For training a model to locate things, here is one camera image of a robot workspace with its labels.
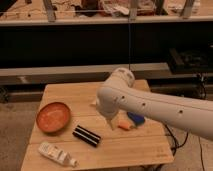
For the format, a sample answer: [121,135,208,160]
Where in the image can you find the white plastic bottle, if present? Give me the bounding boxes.
[38,142,77,167]

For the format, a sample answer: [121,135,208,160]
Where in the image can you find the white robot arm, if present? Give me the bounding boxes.
[96,68,213,141]

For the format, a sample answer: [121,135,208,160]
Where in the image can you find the orange ceramic bowl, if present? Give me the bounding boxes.
[36,102,71,133]

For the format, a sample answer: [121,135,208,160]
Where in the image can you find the orange carrot toy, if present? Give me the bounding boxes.
[118,121,132,130]

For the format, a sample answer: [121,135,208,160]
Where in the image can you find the blue sponge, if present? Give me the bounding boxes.
[127,112,145,126]

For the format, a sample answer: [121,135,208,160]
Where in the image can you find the black striped box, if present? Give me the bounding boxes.
[73,125,101,147]

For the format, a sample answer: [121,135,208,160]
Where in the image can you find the wooden table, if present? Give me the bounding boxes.
[21,82,174,171]

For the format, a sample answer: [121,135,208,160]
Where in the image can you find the black floor cable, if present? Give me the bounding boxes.
[163,123,206,171]

